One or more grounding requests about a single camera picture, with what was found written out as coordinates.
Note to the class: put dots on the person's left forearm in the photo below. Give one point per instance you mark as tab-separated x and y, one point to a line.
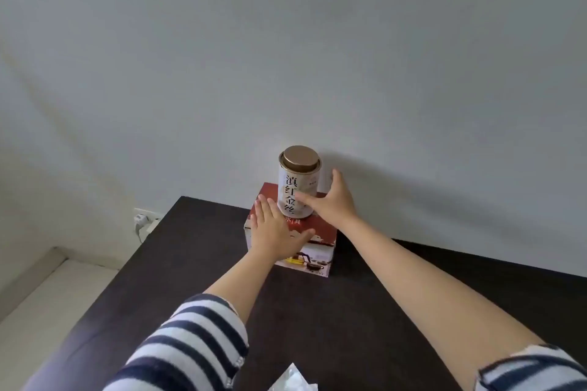
238	285

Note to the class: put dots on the white wall socket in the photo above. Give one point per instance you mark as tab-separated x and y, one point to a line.
153	214

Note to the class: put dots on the person's right forearm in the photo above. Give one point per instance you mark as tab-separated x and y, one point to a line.
426	294

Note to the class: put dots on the person's left hand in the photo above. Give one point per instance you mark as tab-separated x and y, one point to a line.
270	237

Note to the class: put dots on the red cardboard tea set box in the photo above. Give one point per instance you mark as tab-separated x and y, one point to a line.
321	234

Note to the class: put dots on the white tea tin gold lid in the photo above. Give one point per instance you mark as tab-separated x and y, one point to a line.
298	175

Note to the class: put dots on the person's right hand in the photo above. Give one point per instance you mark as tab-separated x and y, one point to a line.
335	205

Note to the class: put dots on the pile of silver foil packets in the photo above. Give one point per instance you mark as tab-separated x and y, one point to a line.
293	379

